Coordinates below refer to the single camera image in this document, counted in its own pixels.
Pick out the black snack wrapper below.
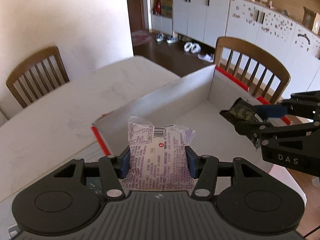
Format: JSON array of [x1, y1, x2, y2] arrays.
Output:
[[219, 98, 268, 149]]

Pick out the white purple snack packet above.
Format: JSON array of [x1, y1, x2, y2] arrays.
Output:
[[120, 116, 195, 191]]

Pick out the wooden chair right side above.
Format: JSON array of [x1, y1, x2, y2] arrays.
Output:
[[214, 36, 291, 104]]

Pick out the wooden chair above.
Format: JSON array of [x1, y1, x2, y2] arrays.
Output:
[[214, 36, 291, 104], [6, 46, 70, 108]]

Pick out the red cardboard box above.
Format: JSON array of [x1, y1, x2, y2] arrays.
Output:
[[92, 66, 306, 200]]

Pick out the white slippers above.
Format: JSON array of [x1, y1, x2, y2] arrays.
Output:
[[183, 42, 201, 54]]

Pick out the wooden chair far side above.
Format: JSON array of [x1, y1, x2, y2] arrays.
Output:
[[6, 46, 70, 108]]

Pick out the sneakers pair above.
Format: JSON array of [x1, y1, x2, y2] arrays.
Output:
[[155, 33, 179, 44]]

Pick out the brown entrance door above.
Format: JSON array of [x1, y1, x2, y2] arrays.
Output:
[[127, 0, 149, 33]]

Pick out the white wall cabinet unit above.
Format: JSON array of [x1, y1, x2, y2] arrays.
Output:
[[150, 0, 320, 93]]

